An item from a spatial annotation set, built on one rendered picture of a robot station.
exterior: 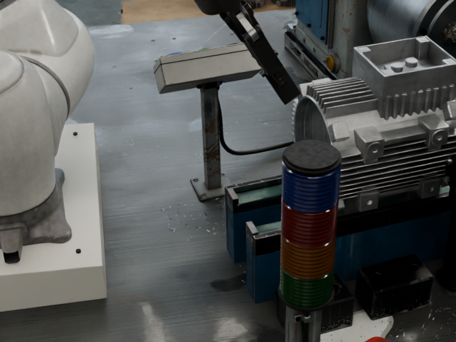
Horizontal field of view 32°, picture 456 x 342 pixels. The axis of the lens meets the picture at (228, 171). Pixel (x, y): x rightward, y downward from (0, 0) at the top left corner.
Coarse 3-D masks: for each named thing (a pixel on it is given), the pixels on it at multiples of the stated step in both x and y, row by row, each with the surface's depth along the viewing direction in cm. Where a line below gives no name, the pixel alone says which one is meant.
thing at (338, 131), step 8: (304, 88) 120; (448, 104) 114; (448, 112) 115; (448, 120) 115; (328, 128) 112; (336, 128) 110; (344, 128) 110; (336, 136) 110; (344, 136) 110; (440, 184) 121
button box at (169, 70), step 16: (208, 48) 132; (224, 48) 133; (240, 48) 134; (160, 64) 130; (176, 64) 131; (192, 64) 131; (208, 64) 132; (224, 64) 133; (240, 64) 133; (256, 64) 134; (160, 80) 133; (176, 80) 131; (192, 80) 131; (208, 80) 133; (224, 80) 137
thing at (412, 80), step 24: (360, 48) 118; (384, 48) 119; (408, 48) 121; (432, 48) 119; (360, 72) 117; (384, 72) 111; (408, 72) 111; (432, 72) 112; (384, 96) 112; (408, 96) 113; (432, 96) 115
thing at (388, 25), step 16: (368, 0) 156; (384, 0) 149; (400, 0) 145; (416, 0) 141; (432, 0) 138; (448, 0) 139; (368, 16) 155; (384, 16) 149; (400, 16) 144; (416, 16) 140; (432, 16) 139; (448, 16) 140; (384, 32) 150; (400, 32) 144; (416, 32) 140; (432, 32) 141; (448, 32) 140; (448, 48) 144
